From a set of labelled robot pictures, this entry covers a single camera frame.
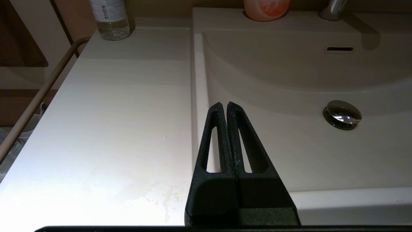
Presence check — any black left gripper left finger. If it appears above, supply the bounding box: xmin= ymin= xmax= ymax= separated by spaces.
xmin=184 ymin=102 xmax=239 ymax=227

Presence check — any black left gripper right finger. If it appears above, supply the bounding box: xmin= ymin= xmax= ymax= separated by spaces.
xmin=227 ymin=101 xmax=302 ymax=227

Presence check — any chrome sink faucet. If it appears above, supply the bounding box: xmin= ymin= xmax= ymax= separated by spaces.
xmin=319 ymin=0 xmax=350 ymax=22

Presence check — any white sink basin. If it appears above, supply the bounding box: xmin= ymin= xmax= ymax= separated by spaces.
xmin=192 ymin=7 xmax=412 ymax=226

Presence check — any chrome drain stopper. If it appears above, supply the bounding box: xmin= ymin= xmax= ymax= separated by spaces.
xmin=323 ymin=100 xmax=363 ymax=131

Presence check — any pink soap pump bottle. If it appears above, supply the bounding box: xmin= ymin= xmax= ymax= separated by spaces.
xmin=243 ymin=0 xmax=292 ymax=22

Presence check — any empty clear plastic bottle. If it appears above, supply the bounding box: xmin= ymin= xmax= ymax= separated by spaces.
xmin=89 ymin=0 xmax=131 ymax=41

